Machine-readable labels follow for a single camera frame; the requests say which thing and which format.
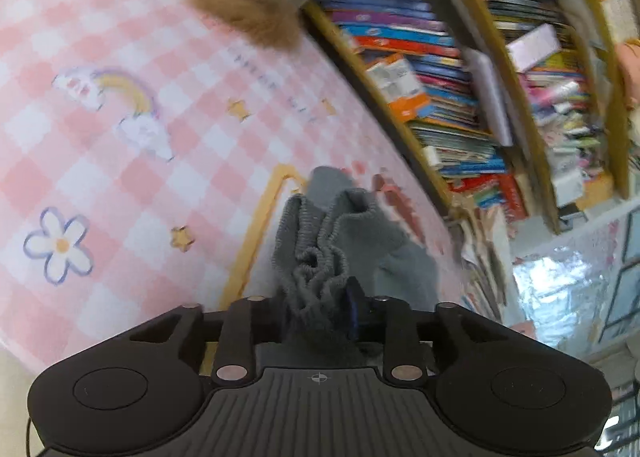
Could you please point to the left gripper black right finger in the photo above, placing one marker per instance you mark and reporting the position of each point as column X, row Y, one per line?
column 493, row 387

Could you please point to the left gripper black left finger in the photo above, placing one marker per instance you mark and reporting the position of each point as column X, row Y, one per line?
column 143, row 387

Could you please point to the grey sweatshirt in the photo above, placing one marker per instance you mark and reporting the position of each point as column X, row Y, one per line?
column 332, row 232

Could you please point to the stack of papers and notebooks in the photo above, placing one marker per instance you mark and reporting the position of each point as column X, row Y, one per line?
column 481, row 247

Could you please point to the white charger block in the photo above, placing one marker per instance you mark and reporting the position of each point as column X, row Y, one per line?
column 432, row 158

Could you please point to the pink checked table mat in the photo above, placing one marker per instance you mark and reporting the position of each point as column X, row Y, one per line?
column 146, row 155

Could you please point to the white lamp bar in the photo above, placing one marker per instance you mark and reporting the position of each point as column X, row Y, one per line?
column 487, row 88

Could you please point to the white and wood bookshelf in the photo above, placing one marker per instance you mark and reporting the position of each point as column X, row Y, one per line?
column 524, row 107

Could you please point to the white orange box upper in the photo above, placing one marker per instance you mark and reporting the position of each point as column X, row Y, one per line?
column 414, row 98

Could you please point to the white orange box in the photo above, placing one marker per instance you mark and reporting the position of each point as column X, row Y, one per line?
column 414, row 98
column 385, row 82

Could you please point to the white orange box lower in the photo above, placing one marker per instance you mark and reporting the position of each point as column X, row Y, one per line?
column 385, row 82

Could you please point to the row of colourful books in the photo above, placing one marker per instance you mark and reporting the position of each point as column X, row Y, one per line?
column 473, row 163

